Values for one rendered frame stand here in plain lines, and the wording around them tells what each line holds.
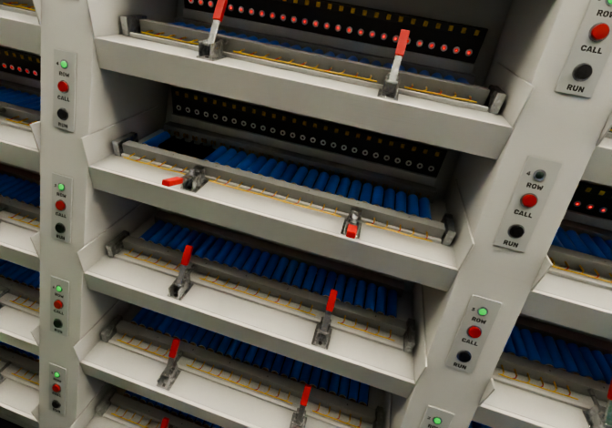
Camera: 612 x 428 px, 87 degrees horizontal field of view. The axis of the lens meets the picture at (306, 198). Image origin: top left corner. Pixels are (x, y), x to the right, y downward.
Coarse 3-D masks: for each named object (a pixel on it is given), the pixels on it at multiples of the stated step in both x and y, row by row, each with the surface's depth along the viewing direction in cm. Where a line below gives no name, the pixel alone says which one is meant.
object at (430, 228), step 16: (128, 144) 57; (160, 160) 57; (176, 160) 56; (192, 160) 55; (224, 176) 55; (240, 176) 54; (256, 176) 54; (272, 192) 54; (288, 192) 53; (304, 192) 52; (320, 192) 53; (336, 208) 52; (368, 208) 51; (384, 208) 52; (368, 224) 50; (400, 224) 51; (416, 224) 50; (432, 224) 50; (432, 240) 49
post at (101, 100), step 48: (48, 0) 49; (48, 48) 51; (48, 96) 52; (96, 96) 52; (144, 96) 63; (48, 144) 55; (48, 192) 57; (96, 192) 57; (48, 240) 59; (48, 288) 62; (48, 336) 64; (48, 384) 67; (96, 384) 71
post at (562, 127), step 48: (528, 0) 47; (576, 0) 36; (528, 48) 42; (576, 96) 38; (528, 144) 40; (576, 144) 39; (480, 192) 46; (480, 240) 44; (432, 288) 56; (480, 288) 45; (528, 288) 44; (432, 336) 49; (432, 384) 50; (480, 384) 48
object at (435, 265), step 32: (128, 128) 60; (224, 128) 66; (96, 160) 55; (128, 160) 57; (352, 160) 62; (128, 192) 55; (160, 192) 53; (192, 192) 52; (224, 192) 53; (448, 192) 60; (224, 224) 53; (256, 224) 51; (288, 224) 49; (320, 224) 50; (448, 224) 50; (352, 256) 49; (384, 256) 47; (416, 256) 47; (448, 256) 48; (448, 288) 47
